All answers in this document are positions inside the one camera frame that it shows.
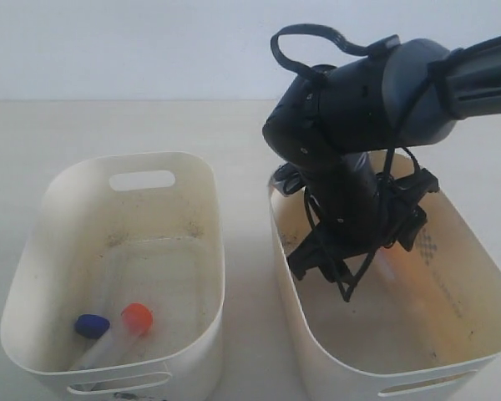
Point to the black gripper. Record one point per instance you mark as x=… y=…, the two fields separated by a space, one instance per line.
x=360 y=216

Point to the orange-capped tube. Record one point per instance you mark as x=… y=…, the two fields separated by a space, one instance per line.
x=132 y=324
x=384 y=266

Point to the white plastic bin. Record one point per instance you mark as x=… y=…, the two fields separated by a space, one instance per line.
x=112 y=231
x=421 y=337

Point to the blue-capped tube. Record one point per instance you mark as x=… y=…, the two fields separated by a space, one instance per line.
x=93 y=327
x=79 y=366

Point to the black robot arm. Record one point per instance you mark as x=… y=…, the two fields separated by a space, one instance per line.
x=395 y=95

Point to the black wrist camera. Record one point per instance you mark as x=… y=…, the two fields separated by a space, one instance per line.
x=287 y=180

